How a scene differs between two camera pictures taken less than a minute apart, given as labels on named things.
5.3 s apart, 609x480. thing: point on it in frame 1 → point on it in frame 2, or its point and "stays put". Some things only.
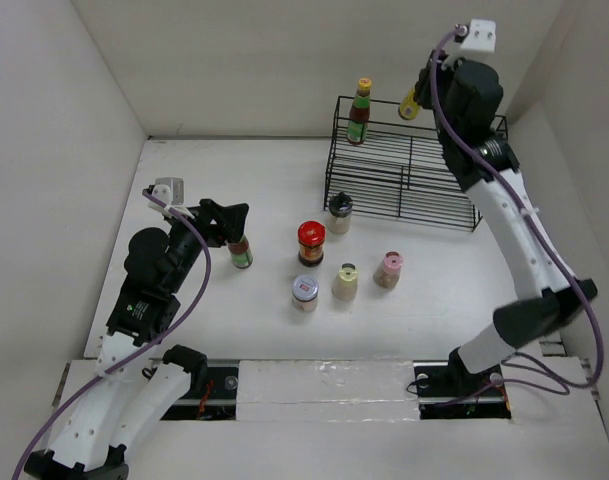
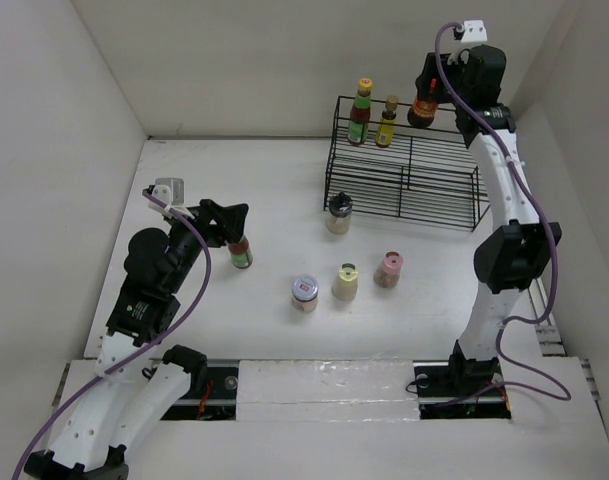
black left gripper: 228,223 stays put
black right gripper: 422,92 stays put
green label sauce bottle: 241,254 stays put
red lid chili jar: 311,235 → 422,113
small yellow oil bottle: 408,108 → 386,124
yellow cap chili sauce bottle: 357,131 stays put
